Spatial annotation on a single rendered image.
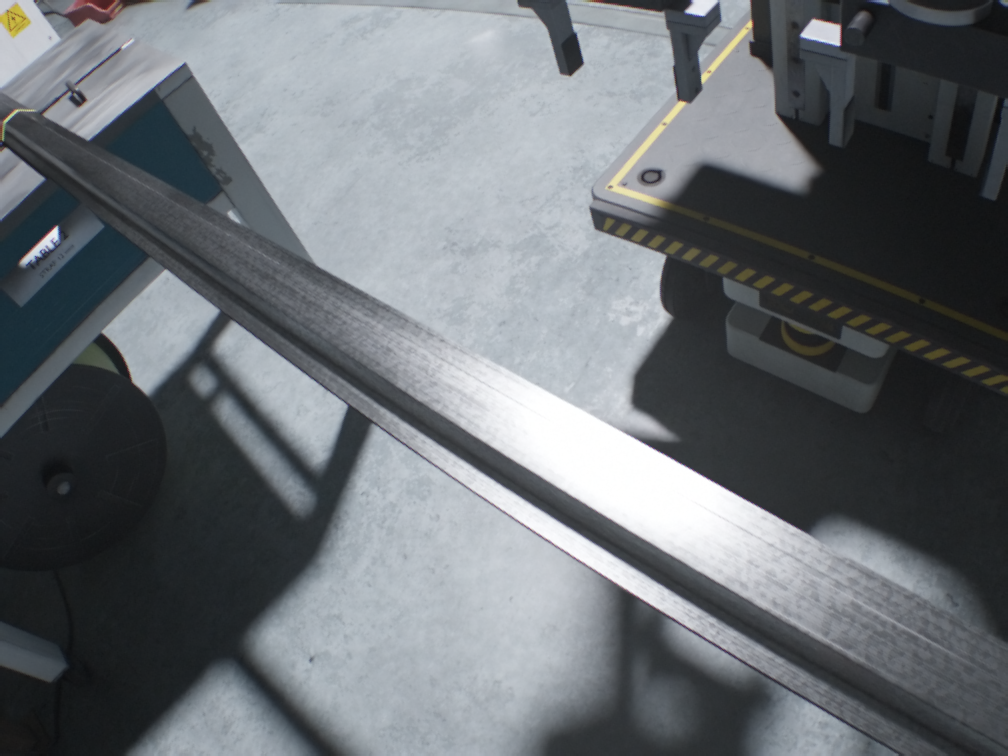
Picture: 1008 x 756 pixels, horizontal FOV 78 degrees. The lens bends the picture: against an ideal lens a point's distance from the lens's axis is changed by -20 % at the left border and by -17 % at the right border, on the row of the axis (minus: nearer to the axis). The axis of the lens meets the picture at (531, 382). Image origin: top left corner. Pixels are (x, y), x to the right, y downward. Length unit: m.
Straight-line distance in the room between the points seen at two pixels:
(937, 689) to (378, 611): 1.02
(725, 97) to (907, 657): 1.07
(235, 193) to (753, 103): 0.81
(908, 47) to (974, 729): 0.43
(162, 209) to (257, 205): 0.46
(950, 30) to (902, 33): 0.04
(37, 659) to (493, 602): 0.84
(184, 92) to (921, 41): 0.83
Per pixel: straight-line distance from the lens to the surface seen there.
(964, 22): 0.53
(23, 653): 1.43
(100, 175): 0.80
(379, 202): 1.79
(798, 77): 1.17
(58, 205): 1.00
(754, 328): 1.16
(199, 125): 1.03
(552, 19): 0.72
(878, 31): 0.56
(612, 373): 1.29
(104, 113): 1.02
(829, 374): 1.13
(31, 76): 1.44
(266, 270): 0.51
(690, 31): 0.64
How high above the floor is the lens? 1.06
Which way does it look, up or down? 54 degrees down
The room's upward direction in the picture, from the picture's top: 24 degrees counter-clockwise
